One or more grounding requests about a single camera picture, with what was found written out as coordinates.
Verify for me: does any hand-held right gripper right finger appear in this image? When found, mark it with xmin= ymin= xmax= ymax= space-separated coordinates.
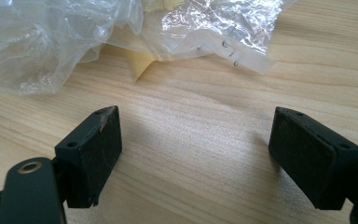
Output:
xmin=268 ymin=106 xmax=358 ymax=210

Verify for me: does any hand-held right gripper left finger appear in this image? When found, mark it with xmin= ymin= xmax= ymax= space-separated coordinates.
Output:
xmin=54 ymin=105 xmax=123 ymax=209

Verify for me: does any clear plastic bag with flap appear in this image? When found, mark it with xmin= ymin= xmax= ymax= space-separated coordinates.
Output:
xmin=106 ymin=0 xmax=297 ymax=76

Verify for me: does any pale yellow paper sheet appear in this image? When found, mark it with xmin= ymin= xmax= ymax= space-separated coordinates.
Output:
xmin=125 ymin=49 xmax=174 ymax=82

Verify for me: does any crumpled clear plastic bag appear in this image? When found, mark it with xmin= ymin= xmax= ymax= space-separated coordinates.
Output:
xmin=0 ymin=0 xmax=144 ymax=96

